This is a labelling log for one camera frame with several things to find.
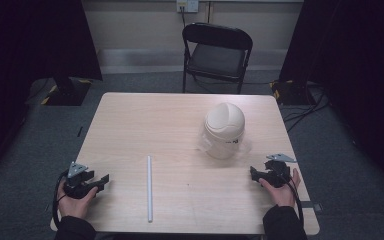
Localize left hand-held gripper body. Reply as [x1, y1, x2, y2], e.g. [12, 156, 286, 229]
[62, 161, 98, 200]

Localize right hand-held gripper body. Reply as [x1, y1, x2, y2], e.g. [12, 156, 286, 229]
[261, 153, 298, 189]

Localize person's left hand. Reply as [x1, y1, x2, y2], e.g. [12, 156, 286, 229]
[57, 179, 99, 220]

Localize person's right hand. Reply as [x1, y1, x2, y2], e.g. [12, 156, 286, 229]
[258, 167, 302, 209]

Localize long white tube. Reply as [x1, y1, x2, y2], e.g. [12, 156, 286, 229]
[146, 155, 154, 224]

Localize white swing-lid trash bin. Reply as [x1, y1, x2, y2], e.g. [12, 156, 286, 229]
[203, 102, 247, 160]

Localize black stand base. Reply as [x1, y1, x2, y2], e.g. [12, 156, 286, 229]
[40, 76, 93, 107]
[269, 79, 315, 107]

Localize black folding chair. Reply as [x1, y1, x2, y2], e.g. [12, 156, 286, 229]
[181, 22, 254, 95]

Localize black curtain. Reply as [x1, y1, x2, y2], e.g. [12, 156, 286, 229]
[0, 0, 103, 183]
[277, 0, 384, 198]

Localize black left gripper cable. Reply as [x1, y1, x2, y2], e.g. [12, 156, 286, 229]
[52, 169, 70, 231]

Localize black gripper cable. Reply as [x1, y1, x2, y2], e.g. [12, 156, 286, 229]
[283, 175, 305, 228]
[52, 169, 70, 231]

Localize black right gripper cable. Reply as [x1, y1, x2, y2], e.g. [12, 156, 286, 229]
[283, 175, 305, 228]

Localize grey table edge strap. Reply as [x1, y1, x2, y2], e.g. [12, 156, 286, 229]
[301, 201, 324, 213]

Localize black floor cables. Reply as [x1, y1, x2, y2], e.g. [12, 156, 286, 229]
[281, 84, 330, 133]

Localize black wall socket cable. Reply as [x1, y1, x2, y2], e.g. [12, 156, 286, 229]
[179, 6, 188, 30]

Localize white wall socket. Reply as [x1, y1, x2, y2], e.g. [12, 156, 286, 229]
[176, 0, 200, 14]

